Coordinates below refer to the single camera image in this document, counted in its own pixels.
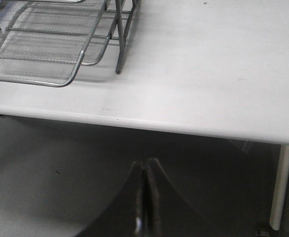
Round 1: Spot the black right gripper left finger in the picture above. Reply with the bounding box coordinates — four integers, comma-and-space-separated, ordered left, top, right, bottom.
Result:
77, 161, 145, 237

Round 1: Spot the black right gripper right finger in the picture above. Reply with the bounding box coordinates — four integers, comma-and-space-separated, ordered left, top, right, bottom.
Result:
146, 158, 220, 237

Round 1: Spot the silver mesh tray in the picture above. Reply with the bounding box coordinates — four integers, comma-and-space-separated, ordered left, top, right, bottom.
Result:
0, 0, 115, 87
0, 0, 135, 66

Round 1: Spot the white table leg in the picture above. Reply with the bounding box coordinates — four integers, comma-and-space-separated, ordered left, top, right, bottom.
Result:
269, 145, 289, 232

